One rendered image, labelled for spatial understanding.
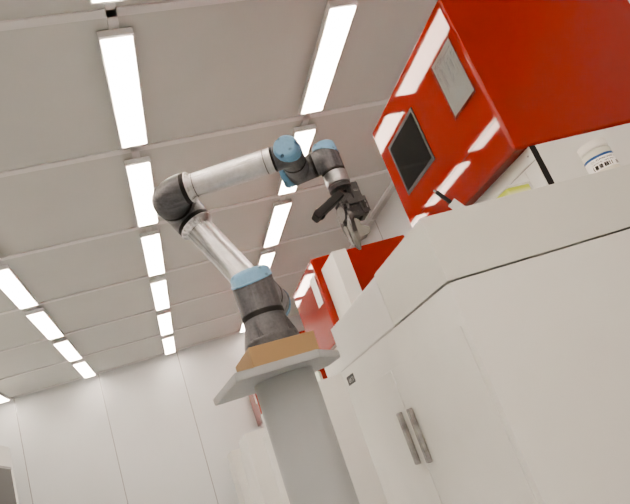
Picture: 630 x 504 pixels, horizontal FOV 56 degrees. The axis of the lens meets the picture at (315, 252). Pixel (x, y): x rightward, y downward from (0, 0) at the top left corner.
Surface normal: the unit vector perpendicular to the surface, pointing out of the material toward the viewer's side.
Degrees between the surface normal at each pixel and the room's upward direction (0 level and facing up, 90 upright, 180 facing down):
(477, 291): 90
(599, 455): 90
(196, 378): 90
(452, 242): 90
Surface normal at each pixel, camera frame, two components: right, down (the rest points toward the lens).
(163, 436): 0.18, -0.37
